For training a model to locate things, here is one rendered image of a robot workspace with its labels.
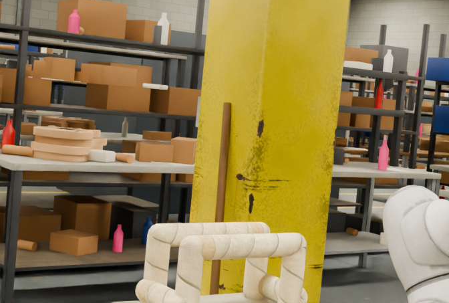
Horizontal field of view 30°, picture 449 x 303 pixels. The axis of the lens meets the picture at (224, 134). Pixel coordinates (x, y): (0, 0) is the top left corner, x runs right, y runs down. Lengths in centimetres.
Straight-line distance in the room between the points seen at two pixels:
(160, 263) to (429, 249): 45
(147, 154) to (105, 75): 57
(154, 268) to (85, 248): 416
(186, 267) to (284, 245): 15
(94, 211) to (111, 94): 87
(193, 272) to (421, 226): 44
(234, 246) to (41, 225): 505
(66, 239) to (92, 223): 102
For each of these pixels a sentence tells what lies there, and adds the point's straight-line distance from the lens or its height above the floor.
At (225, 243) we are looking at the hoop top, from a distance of 107.
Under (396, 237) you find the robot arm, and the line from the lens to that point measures 139.
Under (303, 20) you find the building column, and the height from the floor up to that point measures 159.
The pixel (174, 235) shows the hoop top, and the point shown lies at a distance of 113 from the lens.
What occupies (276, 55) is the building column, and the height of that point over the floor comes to 150.
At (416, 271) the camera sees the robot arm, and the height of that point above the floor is 114.
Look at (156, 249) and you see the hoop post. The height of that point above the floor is 118.
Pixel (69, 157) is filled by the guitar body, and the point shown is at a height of 93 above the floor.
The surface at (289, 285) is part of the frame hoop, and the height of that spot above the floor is 114.
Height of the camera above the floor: 140
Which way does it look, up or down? 3 degrees down
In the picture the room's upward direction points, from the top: 5 degrees clockwise
